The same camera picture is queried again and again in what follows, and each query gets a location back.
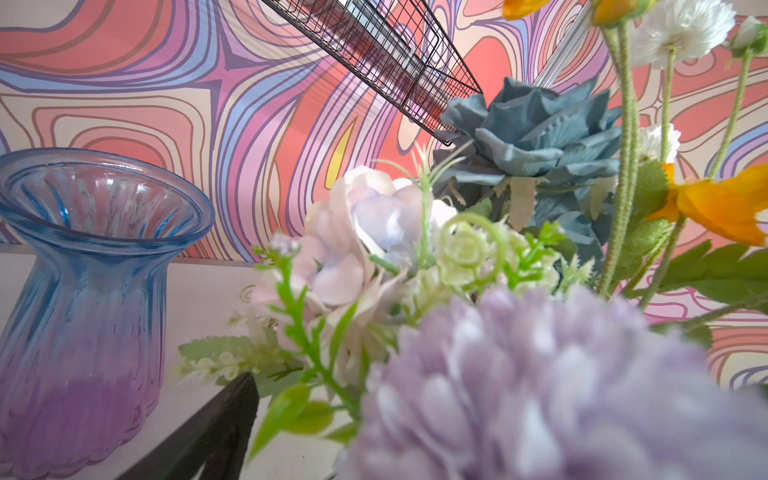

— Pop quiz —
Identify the white poppy stem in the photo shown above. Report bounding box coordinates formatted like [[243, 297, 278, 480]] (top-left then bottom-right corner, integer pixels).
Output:
[[631, 1, 767, 179]]

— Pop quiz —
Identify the purple blue glass vase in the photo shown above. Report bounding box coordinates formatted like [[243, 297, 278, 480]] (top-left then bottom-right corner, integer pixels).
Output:
[[1, 148, 215, 479]]

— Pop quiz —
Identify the orange poppy stem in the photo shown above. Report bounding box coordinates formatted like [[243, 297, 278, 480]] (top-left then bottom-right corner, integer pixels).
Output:
[[502, 0, 768, 313]]

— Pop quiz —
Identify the blue rose bunch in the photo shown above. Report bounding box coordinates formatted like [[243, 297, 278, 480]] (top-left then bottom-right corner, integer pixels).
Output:
[[433, 77, 622, 268]]

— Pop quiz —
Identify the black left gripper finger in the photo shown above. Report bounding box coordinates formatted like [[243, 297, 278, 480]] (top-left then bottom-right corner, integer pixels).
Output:
[[121, 373, 260, 480]]

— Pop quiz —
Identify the black wire basket back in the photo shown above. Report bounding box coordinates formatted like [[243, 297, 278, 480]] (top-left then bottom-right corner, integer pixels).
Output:
[[266, 0, 482, 145]]

